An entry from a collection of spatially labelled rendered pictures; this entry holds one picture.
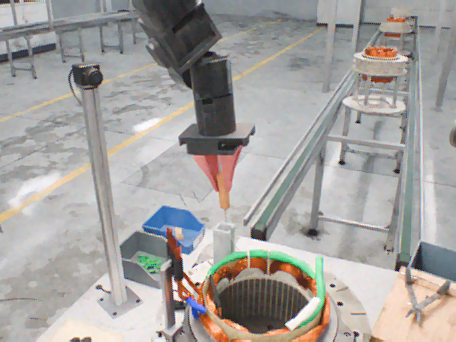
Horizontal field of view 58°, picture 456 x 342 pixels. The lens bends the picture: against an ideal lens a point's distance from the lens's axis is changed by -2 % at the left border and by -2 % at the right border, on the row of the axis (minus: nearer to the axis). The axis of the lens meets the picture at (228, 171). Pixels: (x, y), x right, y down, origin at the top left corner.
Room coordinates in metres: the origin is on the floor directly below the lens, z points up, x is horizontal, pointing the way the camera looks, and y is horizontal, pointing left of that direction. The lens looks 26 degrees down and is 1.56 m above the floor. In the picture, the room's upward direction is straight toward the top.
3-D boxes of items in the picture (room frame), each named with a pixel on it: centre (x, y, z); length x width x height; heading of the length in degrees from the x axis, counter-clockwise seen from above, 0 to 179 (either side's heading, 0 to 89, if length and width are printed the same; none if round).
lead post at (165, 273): (0.44, 0.08, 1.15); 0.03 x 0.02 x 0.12; 144
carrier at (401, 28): (4.56, -1.74, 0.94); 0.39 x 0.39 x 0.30
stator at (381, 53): (2.60, -0.93, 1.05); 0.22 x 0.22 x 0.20
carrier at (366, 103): (2.60, -0.93, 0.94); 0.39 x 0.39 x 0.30
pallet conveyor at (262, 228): (5.18, -1.99, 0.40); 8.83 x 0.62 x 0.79; 158
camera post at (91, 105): (0.84, 0.28, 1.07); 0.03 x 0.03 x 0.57; 43
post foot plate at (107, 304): (0.84, 0.28, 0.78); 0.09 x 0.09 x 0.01; 43
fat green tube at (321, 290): (0.47, -0.12, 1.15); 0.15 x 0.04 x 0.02; 152
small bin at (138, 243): (0.98, 0.23, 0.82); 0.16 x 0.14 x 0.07; 67
